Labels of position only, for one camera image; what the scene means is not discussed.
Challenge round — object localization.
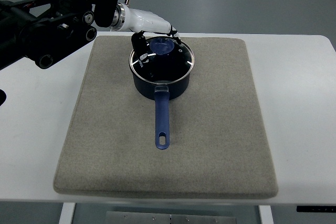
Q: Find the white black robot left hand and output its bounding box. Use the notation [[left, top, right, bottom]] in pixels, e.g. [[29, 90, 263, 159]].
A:
[[110, 3, 182, 63]]

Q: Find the glass pot lid blue knob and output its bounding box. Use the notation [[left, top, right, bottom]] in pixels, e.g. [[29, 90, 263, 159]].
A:
[[129, 36, 195, 83]]

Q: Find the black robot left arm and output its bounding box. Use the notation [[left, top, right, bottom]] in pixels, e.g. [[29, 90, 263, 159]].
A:
[[1, 0, 118, 69]]

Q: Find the beige fabric mat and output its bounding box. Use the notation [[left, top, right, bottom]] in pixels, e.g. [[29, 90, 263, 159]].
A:
[[54, 36, 278, 199]]

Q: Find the metal plate under table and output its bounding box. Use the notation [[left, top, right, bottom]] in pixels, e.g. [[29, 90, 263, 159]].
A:
[[105, 211, 237, 224]]

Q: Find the white table leg left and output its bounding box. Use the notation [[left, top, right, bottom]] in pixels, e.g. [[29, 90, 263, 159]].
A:
[[58, 202, 76, 224]]

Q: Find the white table leg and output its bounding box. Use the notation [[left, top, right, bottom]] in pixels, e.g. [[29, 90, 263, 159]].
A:
[[58, 202, 76, 224], [258, 205, 274, 224]]

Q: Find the white table leg right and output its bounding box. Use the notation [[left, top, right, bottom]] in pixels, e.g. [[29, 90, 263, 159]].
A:
[[258, 205, 274, 224]]

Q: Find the black table control panel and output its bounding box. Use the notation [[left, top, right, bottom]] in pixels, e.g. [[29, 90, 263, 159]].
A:
[[296, 206, 336, 213]]

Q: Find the dark blue saucepan blue handle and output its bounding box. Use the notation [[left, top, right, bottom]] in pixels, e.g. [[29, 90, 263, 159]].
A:
[[130, 60, 192, 150]]

